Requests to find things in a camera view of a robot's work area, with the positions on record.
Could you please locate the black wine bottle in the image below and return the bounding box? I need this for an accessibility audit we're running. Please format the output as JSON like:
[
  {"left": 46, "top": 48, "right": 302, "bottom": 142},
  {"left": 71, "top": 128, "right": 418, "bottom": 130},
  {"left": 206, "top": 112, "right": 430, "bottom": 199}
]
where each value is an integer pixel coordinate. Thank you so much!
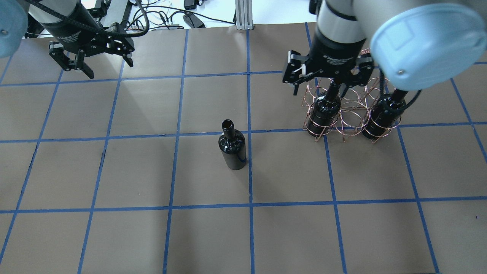
[
  {"left": 306, "top": 80, "right": 341, "bottom": 137},
  {"left": 218, "top": 119, "right": 247, "bottom": 170},
  {"left": 362, "top": 89, "right": 408, "bottom": 140}
]

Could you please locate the copper wire wine basket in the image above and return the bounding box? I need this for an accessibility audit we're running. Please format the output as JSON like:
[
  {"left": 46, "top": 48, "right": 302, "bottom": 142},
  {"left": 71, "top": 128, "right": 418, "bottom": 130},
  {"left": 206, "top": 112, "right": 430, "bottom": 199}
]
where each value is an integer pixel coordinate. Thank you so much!
[{"left": 302, "top": 48, "right": 403, "bottom": 144}]

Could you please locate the aluminium frame post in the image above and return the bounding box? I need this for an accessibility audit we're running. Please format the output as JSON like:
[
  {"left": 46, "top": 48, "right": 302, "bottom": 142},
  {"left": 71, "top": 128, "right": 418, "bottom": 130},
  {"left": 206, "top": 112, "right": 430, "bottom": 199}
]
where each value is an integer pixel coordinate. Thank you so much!
[{"left": 235, "top": 0, "right": 254, "bottom": 30}]

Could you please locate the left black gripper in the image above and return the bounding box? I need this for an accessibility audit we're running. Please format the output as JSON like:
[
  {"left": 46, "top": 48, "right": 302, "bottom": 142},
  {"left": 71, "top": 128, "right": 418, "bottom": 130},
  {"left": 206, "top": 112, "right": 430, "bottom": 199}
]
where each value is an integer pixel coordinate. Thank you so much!
[{"left": 40, "top": 4, "right": 135, "bottom": 79}]

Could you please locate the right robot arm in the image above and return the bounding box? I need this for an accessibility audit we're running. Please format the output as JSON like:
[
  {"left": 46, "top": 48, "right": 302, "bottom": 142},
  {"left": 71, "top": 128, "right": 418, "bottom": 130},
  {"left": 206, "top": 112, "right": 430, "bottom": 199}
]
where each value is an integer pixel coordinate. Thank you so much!
[{"left": 282, "top": 0, "right": 486, "bottom": 91}]

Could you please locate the black power adapter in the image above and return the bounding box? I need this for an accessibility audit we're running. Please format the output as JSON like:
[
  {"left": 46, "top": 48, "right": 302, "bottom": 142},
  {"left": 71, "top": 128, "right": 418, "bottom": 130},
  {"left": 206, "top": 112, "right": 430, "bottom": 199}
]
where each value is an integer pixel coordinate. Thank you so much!
[{"left": 183, "top": 13, "right": 205, "bottom": 28}]

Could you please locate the black wine bottle in basket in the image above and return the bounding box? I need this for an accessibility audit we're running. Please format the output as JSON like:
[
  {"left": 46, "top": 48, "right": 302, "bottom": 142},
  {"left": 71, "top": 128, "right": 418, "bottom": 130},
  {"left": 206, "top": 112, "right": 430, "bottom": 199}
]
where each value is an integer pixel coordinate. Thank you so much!
[
  {"left": 362, "top": 89, "right": 408, "bottom": 140},
  {"left": 306, "top": 80, "right": 341, "bottom": 137}
]

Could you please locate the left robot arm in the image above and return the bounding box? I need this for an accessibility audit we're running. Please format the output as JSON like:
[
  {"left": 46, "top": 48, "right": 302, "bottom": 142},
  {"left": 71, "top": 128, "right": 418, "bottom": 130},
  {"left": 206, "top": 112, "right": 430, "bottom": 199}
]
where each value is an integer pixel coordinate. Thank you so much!
[{"left": 0, "top": 0, "right": 147, "bottom": 79}]

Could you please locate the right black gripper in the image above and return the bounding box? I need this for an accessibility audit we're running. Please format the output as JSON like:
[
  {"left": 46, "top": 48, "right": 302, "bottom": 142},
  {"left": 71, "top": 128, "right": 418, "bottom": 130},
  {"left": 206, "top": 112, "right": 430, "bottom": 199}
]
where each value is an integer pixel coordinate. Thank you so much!
[{"left": 282, "top": 30, "right": 375, "bottom": 99}]

